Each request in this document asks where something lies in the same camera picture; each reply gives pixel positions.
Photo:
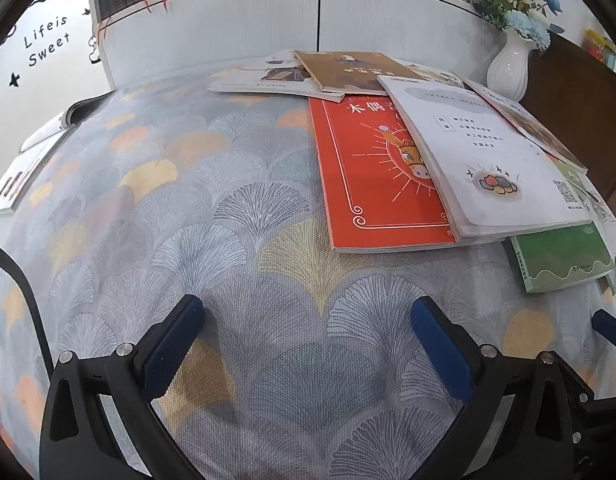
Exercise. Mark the white bookshelf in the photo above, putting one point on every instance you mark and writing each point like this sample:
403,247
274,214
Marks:
212,25

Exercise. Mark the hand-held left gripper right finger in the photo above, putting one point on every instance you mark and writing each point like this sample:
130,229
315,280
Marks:
443,350

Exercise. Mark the white picture book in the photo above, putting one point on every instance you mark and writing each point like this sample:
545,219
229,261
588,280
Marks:
528,120

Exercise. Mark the white book with black bars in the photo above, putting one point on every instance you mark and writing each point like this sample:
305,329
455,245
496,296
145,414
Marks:
17,180

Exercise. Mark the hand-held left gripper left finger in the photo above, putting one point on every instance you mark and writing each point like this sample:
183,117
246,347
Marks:
172,345

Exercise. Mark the white book with grey clouds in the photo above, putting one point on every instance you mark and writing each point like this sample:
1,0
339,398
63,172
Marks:
488,160

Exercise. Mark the white book with robed figure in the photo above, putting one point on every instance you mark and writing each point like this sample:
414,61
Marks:
258,80

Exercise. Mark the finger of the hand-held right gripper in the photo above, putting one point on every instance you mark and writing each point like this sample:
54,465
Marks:
603,425
610,329

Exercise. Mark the black wall decal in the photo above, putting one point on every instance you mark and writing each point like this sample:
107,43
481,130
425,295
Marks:
42,40

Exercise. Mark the open white book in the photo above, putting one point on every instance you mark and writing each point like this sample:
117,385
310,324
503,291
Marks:
62,122

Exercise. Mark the brown wooden cabinet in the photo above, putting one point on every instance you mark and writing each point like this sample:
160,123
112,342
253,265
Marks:
578,110

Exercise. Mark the white book with green title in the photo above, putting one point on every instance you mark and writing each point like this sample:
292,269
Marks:
580,187

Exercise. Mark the brown book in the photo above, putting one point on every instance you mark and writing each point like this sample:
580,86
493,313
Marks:
348,72

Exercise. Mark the red book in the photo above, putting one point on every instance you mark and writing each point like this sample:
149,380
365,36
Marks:
368,185

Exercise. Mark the white ribbed vase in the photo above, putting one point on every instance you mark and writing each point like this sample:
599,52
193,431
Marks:
510,67

